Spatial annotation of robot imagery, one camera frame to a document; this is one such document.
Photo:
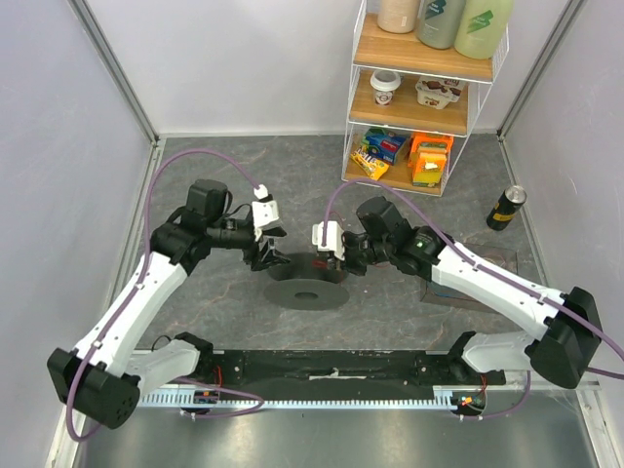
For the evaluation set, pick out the black cable spool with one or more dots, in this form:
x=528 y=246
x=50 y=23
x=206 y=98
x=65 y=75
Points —
x=299 y=285

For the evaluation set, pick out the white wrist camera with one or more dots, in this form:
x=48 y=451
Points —
x=265 y=212
x=327 y=239

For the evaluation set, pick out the white paper cup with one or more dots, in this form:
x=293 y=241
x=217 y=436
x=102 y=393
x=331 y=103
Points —
x=384 y=83

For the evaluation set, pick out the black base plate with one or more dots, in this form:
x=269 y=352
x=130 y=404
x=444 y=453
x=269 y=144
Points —
x=334 y=375

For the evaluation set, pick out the light green bottle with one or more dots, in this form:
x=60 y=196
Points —
x=481 y=27

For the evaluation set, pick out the clear box of wires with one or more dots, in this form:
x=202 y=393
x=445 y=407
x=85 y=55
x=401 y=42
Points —
x=460 y=285

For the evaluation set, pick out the beige bottle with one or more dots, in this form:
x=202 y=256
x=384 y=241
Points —
x=398 y=16

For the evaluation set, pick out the white chocolate dessert tub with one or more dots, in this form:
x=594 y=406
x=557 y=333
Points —
x=438 y=93

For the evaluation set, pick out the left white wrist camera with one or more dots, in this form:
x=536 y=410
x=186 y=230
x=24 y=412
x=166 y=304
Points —
x=265 y=212

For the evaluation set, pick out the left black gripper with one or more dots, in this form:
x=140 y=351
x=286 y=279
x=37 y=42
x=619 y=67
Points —
x=265 y=258

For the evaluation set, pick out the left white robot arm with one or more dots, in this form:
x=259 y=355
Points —
x=100 y=376

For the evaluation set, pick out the grey slotted cable duct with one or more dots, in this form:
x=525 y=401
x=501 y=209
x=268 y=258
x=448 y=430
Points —
x=192 y=398

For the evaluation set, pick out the blue green snack box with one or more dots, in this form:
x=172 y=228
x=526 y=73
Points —
x=386 y=145

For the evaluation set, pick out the grey green bottle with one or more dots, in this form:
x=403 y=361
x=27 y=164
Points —
x=439 y=23

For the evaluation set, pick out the black yellow drink can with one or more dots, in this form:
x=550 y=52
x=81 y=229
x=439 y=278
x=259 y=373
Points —
x=506 y=207

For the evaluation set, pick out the white wire wooden shelf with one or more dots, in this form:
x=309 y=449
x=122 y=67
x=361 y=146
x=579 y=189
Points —
x=402 y=91

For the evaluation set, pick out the yellow candy bag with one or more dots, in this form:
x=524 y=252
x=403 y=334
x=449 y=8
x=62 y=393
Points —
x=374 y=168

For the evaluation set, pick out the orange yellow snack box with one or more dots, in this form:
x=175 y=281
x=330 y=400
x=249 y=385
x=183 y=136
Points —
x=428 y=158

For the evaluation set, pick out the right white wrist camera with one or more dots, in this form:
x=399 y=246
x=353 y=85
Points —
x=327 y=239

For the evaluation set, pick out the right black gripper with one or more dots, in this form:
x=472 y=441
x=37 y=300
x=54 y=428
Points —
x=351 y=261

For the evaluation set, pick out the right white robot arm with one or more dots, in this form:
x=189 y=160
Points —
x=558 y=333

